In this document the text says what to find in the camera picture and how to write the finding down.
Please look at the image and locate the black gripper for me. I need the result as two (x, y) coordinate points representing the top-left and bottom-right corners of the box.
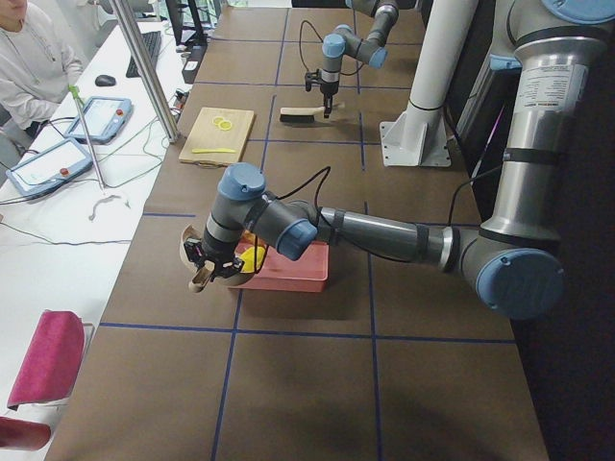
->
(319, 81), (338, 118)
(200, 237), (241, 283)

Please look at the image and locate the yellow potato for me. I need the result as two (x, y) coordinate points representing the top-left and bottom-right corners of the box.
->
(239, 246), (267, 274)

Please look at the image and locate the beige hand brush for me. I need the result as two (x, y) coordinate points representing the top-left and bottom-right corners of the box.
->
(279, 106), (330, 124)

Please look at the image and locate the brown ginger root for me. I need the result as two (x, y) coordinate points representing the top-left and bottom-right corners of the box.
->
(240, 230), (258, 245)

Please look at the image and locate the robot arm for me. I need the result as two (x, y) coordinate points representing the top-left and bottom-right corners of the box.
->
(180, 1), (614, 320)
(312, 1), (400, 118)

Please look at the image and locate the pink plastic bin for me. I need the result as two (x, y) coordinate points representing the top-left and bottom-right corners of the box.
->
(235, 242), (329, 293)

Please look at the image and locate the wooden cutting board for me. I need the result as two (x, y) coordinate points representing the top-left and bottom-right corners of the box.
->
(179, 107), (255, 166)

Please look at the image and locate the yellow plastic knife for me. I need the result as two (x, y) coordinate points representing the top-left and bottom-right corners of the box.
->
(191, 147), (236, 155)

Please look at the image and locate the black keyboard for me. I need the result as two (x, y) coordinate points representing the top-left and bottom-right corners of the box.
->
(125, 30), (163, 79)

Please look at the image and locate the teach pendant near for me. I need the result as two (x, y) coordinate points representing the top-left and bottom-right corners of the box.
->
(6, 138), (92, 197)

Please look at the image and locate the teach pendant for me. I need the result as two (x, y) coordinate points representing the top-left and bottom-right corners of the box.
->
(6, 138), (92, 197)
(77, 96), (134, 145)

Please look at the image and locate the teach pendant far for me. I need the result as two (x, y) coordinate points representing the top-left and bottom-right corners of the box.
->
(77, 96), (134, 145)

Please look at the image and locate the magenta cloth on stand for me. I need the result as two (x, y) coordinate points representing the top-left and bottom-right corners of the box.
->
(7, 310), (95, 410)

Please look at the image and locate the black computer mouse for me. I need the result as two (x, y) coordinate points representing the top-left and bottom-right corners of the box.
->
(94, 74), (116, 87)

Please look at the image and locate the metal rod green tip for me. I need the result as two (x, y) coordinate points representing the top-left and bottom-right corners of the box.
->
(68, 85), (106, 194)

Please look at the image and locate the person in white hoodie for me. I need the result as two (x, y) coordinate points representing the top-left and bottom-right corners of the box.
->
(1, 1), (84, 136)

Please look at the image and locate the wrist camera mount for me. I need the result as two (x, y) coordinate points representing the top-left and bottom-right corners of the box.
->
(183, 237), (204, 267)
(304, 69), (321, 92)

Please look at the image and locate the black camera cable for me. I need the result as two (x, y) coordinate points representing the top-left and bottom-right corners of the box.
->
(298, 19), (332, 78)
(276, 165), (505, 227)

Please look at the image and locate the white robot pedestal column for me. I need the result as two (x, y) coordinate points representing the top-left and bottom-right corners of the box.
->
(380, 0), (479, 167)

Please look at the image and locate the aluminium frame post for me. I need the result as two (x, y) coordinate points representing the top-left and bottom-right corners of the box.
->
(110, 0), (180, 144)

